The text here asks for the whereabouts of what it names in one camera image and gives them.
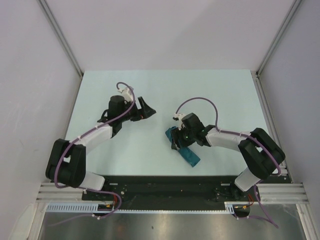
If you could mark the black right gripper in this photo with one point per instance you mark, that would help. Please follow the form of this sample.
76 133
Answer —
176 134

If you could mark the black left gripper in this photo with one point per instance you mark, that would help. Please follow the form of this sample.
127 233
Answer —
146 111

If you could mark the teal cloth napkin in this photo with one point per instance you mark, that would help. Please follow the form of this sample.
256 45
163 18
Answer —
188 155

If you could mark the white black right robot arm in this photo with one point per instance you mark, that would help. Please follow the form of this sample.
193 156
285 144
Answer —
260 152

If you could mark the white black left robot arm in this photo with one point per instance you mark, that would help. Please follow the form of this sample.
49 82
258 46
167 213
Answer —
67 164

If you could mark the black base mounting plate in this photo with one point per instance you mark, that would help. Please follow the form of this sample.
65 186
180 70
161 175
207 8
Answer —
179 191

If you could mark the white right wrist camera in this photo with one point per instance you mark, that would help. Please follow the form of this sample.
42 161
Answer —
178 117

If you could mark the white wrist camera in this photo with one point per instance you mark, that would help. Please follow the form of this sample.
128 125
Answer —
178 117
127 94

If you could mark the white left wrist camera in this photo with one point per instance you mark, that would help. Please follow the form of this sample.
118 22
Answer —
127 94

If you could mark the aluminium frame rail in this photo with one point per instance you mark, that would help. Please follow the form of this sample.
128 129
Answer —
304 210

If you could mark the left aluminium corner post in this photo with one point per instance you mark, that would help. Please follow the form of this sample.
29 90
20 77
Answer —
52 21

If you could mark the aluminium corner post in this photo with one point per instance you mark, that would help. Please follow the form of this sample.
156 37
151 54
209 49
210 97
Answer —
52 21
296 4

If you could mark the right aluminium corner post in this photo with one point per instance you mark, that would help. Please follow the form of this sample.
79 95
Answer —
296 4

